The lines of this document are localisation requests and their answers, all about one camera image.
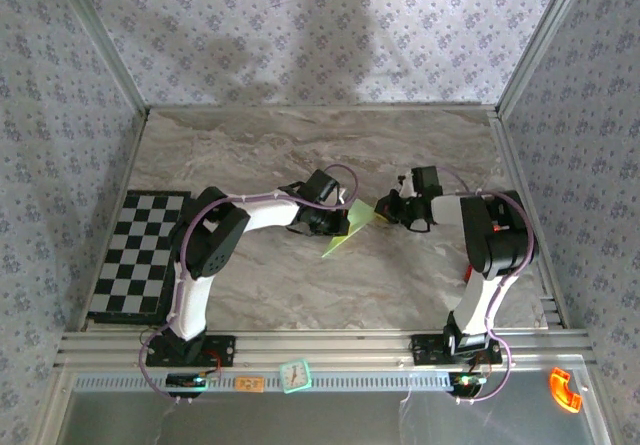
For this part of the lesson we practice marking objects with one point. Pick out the light green paper sheet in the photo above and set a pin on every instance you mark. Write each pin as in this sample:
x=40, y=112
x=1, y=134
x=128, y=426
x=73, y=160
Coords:
x=357, y=217

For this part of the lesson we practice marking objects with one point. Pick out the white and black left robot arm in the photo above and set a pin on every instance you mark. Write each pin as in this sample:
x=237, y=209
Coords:
x=210, y=240

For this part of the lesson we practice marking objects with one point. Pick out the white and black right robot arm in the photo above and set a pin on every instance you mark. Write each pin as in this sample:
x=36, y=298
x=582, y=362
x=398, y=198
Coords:
x=495, y=240

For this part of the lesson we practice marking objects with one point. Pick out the red glitter tube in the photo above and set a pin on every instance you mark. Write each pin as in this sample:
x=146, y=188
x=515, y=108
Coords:
x=468, y=274

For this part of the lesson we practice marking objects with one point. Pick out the mint green small clock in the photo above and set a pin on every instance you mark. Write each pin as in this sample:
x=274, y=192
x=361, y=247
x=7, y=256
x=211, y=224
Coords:
x=295, y=376

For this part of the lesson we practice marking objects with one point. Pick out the orange label tag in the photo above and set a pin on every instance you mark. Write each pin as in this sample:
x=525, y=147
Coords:
x=249, y=384

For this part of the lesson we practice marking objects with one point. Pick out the small black controller board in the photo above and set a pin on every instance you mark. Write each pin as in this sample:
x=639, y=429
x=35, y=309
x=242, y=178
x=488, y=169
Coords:
x=467, y=381
x=182, y=380

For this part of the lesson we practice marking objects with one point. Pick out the black and grey checkerboard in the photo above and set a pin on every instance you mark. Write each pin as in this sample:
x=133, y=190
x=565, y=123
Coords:
x=135, y=265

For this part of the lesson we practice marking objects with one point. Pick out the shiny metal panel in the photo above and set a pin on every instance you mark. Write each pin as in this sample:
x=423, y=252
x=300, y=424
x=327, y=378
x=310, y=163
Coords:
x=325, y=420

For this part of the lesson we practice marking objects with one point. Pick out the orange curved plastic piece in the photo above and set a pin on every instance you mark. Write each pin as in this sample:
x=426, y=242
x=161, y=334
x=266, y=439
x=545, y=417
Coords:
x=557, y=380

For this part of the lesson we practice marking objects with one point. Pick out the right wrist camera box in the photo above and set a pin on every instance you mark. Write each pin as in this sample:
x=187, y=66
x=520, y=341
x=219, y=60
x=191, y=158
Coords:
x=425, y=180

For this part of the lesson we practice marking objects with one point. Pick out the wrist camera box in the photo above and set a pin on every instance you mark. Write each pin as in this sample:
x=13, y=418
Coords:
x=320, y=185
x=425, y=180

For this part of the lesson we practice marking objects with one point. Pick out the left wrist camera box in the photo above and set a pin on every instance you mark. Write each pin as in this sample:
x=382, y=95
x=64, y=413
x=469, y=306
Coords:
x=320, y=185

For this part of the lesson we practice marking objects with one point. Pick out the aluminium side rail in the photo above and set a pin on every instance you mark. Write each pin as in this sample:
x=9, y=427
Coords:
x=512, y=165
x=132, y=160

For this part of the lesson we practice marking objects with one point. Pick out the thin aluminium rear rail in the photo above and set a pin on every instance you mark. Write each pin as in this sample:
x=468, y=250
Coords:
x=325, y=107

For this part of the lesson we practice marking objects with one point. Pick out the long aluminium frame rail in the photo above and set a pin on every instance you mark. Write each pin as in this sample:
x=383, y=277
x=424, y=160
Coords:
x=325, y=347

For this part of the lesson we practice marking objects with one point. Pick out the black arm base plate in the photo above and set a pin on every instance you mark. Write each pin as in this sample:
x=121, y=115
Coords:
x=225, y=350
x=422, y=350

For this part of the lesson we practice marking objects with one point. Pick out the aluminium frame post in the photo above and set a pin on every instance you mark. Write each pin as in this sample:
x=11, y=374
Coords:
x=541, y=40
x=103, y=40

